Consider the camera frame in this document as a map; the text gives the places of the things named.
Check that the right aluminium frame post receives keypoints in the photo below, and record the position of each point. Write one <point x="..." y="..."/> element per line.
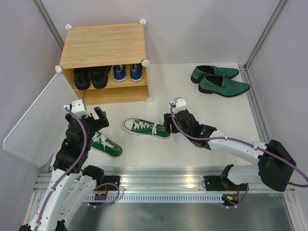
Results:
<point x="267" y="29"/>

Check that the green sneaker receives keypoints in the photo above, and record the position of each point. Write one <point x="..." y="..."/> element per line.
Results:
<point x="102" y="144"/>
<point x="138" y="126"/>

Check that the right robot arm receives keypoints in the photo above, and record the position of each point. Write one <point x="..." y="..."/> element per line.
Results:
<point x="270" y="163"/>

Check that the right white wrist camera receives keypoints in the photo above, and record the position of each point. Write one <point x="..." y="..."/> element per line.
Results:
<point x="178" y="104"/>

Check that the white translucent cabinet door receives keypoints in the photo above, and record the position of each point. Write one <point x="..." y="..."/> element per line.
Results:
<point x="40" y="131"/>

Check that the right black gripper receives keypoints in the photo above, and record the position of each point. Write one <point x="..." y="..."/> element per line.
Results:
<point x="167" y="121"/>

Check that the wooden two-shelf shoe cabinet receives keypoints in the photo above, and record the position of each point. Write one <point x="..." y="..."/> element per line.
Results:
<point x="93" y="46"/>

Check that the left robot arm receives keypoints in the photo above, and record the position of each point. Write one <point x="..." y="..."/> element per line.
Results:
<point x="69" y="184"/>

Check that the aluminium frame post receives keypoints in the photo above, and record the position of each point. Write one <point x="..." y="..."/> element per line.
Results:
<point x="267" y="29"/>
<point x="48" y="22"/>

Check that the blue sneaker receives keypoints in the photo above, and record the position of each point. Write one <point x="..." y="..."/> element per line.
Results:
<point x="119" y="73"/>
<point x="136" y="72"/>

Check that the green loafer front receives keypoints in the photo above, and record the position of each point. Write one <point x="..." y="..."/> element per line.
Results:
<point x="222" y="86"/>

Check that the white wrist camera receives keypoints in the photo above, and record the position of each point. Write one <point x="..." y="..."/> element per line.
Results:
<point x="178" y="104"/>
<point x="78" y="107"/>

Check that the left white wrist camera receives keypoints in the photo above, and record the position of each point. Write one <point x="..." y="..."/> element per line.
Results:
<point x="78" y="107"/>

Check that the green loafer rear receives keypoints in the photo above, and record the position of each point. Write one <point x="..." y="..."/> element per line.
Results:
<point x="200" y="71"/>

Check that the left aluminium frame post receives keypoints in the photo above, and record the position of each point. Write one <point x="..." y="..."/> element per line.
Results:
<point x="48" y="22"/>

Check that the black patent shoe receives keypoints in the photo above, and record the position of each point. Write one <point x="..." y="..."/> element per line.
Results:
<point x="82" y="78"/>
<point x="99" y="76"/>

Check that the white slotted cable duct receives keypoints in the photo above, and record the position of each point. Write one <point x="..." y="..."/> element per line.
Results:
<point x="156" y="198"/>

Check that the green loafer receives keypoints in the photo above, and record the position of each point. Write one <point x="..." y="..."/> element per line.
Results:
<point x="222" y="86"/>
<point x="200" y="71"/>

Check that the aluminium mounting rail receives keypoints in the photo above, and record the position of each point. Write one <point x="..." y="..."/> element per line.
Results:
<point x="162" y="179"/>

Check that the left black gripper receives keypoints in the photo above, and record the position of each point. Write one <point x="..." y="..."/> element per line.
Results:
<point x="98" y="125"/>

